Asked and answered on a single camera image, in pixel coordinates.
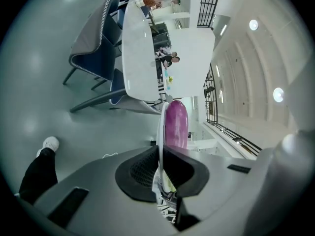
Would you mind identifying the person's black trouser leg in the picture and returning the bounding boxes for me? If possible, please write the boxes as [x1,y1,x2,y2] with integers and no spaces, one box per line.
[19,147,59,206]

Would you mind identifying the black metal railing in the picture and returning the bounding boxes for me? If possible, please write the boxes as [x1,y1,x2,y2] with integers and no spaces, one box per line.
[196,0,223,30]
[203,63,262,157]

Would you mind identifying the blue grey upholstered chair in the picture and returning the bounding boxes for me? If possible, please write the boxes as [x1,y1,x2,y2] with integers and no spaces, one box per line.
[116,0,139,31]
[69,68,162,116]
[62,0,127,86]

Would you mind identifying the white marble table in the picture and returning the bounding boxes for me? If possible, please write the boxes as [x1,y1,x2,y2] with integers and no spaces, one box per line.
[121,0,173,102]

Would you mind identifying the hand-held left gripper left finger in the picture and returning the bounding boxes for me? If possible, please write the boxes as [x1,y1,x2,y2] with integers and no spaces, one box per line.
[33,145,178,236]

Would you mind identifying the purple eggplant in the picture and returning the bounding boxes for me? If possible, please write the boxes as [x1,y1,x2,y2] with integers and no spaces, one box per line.
[164,100,189,150]

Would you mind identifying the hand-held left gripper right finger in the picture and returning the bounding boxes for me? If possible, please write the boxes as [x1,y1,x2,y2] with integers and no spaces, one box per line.
[161,146,258,236]

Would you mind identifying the person's white shoe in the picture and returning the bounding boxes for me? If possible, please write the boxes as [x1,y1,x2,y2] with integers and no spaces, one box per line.
[36,136,60,158]

